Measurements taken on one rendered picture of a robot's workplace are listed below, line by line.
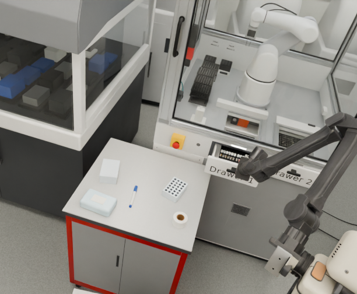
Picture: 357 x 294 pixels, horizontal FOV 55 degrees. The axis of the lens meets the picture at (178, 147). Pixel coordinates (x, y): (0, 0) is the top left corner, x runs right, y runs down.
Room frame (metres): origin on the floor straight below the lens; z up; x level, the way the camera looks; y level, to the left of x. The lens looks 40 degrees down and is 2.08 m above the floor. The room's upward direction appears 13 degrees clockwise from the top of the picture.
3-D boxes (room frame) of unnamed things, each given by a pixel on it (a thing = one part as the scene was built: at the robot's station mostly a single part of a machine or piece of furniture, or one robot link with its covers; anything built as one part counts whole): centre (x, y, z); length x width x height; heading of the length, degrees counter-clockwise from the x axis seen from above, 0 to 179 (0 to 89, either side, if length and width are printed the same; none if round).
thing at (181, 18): (1.51, 0.11, 1.45); 0.05 x 0.03 x 0.19; 174
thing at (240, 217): (1.96, -0.41, 0.40); 1.03 x 0.95 x 0.80; 84
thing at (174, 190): (1.23, -0.03, 0.78); 0.12 x 0.08 x 0.04; 159
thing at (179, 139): (1.50, 0.01, 0.88); 0.07 x 0.05 x 0.07; 84
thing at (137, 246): (1.22, 0.12, 0.38); 0.62 x 0.58 x 0.76; 84
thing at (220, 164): (1.36, -0.31, 0.87); 0.29 x 0.02 x 0.11; 84
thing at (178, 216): (1.05, -0.08, 0.78); 0.07 x 0.07 x 0.04
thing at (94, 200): (1.04, 0.31, 0.78); 0.15 x 0.10 x 0.04; 80
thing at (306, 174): (1.45, -0.63, 0.87); 0.29 x 0.02 x 0.11; 84
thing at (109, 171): (1.25, 0.32, 0.79); 0.13 x 0.09 x 0.05; 8
